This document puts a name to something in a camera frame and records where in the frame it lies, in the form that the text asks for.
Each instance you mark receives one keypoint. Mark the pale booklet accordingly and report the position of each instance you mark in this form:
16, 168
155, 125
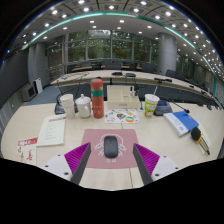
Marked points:
206, 136

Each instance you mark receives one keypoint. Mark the blue and white book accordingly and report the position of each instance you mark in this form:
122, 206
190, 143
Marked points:
181, 121

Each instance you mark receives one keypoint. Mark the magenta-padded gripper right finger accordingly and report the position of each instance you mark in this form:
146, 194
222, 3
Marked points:
160, 166

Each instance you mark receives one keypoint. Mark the ceiling lights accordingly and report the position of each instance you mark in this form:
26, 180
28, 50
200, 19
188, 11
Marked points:
121, 21

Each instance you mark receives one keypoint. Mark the dark office chairs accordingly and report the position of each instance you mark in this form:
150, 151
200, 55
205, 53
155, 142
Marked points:
171, 73

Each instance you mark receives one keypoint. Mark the colourful sticker sheet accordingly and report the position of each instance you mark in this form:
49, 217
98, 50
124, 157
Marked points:
121, 116

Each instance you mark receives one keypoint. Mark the pink printed mouse pad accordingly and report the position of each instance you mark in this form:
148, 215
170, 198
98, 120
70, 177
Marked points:
128, 140

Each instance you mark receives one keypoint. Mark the white paper cup stack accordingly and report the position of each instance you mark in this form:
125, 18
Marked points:
68, 106

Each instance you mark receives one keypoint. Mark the long curved conference desk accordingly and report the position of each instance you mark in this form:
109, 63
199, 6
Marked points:
146, 77

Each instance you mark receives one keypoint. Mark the printed drink cup with straw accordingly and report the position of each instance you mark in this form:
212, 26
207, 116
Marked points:
151, 105

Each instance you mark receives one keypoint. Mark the beige cardboard box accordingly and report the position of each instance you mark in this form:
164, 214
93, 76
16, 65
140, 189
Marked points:
121, 100

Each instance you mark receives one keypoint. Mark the red bottle with green band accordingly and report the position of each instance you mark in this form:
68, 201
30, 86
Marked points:
97, 100

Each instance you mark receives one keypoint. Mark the black conference microphone unit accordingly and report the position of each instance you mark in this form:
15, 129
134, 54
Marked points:
163, 108

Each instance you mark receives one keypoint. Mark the red and white leaflet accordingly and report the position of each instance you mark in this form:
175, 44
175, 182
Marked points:
27, 150

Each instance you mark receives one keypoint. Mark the dark grey computer mouse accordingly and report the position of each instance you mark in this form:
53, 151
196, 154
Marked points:
111, 146

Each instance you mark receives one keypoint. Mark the white leaflet with red header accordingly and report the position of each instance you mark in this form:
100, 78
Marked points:
51, 130

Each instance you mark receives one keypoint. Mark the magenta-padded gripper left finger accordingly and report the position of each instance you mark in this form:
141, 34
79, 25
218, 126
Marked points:
63, 166

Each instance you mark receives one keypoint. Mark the white lidded mug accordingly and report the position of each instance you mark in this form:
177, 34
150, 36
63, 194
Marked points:
83, 106

